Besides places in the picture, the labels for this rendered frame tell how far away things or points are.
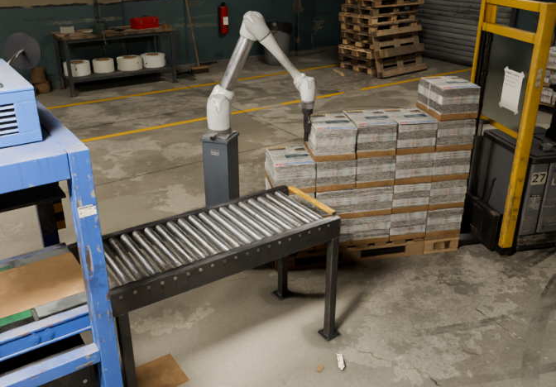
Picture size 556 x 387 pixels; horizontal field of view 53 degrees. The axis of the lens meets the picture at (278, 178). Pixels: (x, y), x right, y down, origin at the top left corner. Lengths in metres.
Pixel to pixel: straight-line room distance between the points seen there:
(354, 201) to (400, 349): 1.09
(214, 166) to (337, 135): 0.86
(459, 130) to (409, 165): 0.43
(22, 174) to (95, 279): 0.51
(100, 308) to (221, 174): 1.72
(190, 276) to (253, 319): 1.03
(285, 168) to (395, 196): 0.87
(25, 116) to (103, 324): 0.86
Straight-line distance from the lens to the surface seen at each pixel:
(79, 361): 2.44
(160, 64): 9.65
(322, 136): 3.71
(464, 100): 4.06
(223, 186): 3.82
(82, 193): 2.09
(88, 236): 2.16
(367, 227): 4.12
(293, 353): 3.39
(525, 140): 4.19
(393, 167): 3.99
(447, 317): 3.81
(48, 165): 2.02
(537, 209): 4.56
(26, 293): 2.70
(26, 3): 9.62
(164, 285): 2.65
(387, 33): 10.07
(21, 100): 2.13
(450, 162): 4.18
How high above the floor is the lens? 2.22
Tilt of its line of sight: 23 degrees down
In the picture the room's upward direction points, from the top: straight up
